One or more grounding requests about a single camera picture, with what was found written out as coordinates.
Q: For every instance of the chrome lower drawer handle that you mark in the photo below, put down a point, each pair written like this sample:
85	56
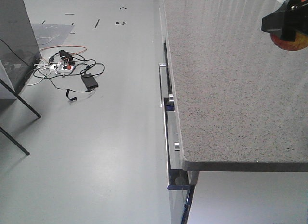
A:
172	174

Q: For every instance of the grey stone kitchen counter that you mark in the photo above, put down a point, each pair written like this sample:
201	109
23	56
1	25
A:
242	112

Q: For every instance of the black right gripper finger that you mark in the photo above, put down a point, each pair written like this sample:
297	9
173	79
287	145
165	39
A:
291	18

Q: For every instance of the black power adapter brick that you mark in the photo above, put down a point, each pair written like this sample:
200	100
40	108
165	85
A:
89	81

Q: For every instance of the red yellow apple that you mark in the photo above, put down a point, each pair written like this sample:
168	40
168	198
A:
301	42

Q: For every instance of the black metal frame leg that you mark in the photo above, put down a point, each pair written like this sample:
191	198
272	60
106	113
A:
6	134

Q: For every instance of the chrome upper drawer handle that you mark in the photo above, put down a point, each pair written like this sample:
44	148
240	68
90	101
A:
166	90

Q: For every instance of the dark grey cabinet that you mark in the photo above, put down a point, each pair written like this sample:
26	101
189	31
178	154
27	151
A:
18	45

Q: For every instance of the chrome drawer handle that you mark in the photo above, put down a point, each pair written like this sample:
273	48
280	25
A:
172	174
166	90

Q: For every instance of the white power strip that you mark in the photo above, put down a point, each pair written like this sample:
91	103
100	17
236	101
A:
60	68

